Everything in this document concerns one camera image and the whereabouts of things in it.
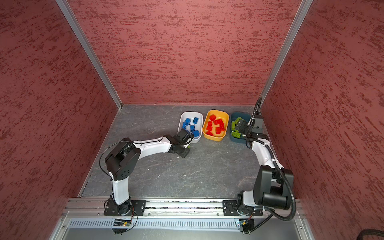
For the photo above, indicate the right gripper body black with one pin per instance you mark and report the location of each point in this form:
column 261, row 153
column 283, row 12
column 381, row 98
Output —
column 250, row 129

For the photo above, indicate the blue lego cube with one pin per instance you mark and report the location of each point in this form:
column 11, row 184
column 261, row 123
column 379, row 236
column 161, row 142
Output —
column 196, row 133

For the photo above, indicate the red lego plate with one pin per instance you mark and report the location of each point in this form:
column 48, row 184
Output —
column 218, row 122

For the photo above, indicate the large blue lego brick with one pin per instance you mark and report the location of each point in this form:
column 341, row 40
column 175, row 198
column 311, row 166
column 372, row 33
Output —
column 186, row 123

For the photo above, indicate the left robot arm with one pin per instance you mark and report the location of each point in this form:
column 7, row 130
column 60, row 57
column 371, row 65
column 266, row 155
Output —
column 123, row 158

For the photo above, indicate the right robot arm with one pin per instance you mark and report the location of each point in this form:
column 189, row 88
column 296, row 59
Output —
column 273, row 188

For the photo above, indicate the teal plastic bin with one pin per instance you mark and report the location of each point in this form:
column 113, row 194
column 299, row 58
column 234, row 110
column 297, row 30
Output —
column 245, row 117

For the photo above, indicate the white plastic bin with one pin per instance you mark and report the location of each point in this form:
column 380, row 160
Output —
column 198, row 126

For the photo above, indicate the yellow plastic bin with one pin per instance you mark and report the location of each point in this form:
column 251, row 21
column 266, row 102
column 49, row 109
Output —
column 219, row 115

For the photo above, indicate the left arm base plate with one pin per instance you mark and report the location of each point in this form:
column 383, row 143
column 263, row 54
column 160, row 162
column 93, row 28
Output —
column 128, row 208

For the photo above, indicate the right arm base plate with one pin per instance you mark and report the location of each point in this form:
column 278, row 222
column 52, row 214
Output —
column 233, row 208

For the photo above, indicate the aluminium front rail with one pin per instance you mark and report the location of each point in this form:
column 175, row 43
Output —
column 155, row 207

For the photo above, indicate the right corner aluminium post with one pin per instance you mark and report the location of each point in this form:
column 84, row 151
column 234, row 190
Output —
column 290, row 37

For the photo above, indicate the corner aluminium post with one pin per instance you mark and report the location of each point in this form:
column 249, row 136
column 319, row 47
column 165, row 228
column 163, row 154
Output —
column 290, row 37
column 81, row 36

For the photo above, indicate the left corner aluminium post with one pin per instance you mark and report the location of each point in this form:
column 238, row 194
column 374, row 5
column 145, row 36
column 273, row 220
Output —
column 81, row 36

